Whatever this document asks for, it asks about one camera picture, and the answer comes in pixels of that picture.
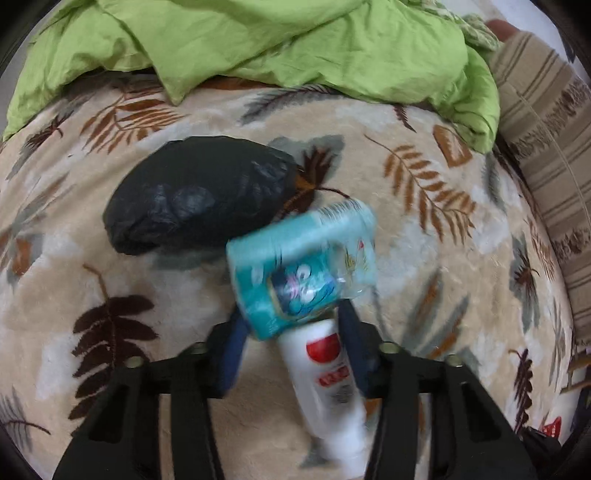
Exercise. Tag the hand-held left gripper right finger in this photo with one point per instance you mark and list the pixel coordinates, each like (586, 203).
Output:
(355, 350)

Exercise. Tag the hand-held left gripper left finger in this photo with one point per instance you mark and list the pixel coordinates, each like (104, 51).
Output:
(233, 355)

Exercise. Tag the white plastic bottle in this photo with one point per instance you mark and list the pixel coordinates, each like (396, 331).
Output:
(325, 397)

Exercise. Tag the teal tissue packet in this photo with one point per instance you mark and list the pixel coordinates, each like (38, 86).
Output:
(300, 258)

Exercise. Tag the leaf printed blanket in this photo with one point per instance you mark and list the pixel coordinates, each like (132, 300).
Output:
(115, 277)

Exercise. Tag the black plastic bag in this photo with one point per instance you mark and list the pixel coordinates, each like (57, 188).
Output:
(194, 194)

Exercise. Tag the striped floral cushion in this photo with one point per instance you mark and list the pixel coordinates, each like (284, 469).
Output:
(554, 161)

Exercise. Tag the green quilt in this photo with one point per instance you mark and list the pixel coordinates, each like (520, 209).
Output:
(277, 41)

